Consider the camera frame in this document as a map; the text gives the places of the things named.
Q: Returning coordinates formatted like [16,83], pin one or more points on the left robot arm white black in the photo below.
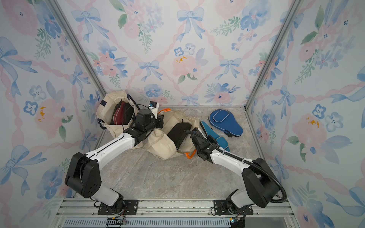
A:
[84,172]

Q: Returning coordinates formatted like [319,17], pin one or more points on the aluminium corner post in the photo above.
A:
[65,25]
[288,20]

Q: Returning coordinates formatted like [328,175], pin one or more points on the canvas bag orange handles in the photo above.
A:
[161,146]

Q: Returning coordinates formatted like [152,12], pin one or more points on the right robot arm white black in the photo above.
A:
[261,185]

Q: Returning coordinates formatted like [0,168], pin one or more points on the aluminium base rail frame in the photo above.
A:
[172,213]

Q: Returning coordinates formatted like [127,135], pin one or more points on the aluminium corner post right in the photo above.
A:
[288,20]

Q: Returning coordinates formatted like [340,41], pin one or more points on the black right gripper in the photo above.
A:
[198,139]

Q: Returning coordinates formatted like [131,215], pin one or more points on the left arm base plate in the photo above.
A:
[121,207]

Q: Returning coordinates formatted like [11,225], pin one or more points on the blue paddle case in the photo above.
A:
[225,121]

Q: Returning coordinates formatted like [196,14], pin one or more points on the black paddle case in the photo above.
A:
[177,134]

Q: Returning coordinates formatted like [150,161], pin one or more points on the aluminium corner post left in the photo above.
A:
[65,25]

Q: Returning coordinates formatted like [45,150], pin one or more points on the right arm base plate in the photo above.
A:
[224,207]

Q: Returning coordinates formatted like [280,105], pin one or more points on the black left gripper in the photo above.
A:
[160,119]

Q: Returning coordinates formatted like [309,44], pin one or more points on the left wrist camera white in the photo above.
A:
[153,106]

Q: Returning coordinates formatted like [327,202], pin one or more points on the teal paddle case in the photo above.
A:
[221,141]

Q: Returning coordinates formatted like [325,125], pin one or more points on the red pouch in bag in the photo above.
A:
[122,114]

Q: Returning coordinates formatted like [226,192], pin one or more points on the canvas bag navy handles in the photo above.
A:
[106,108]

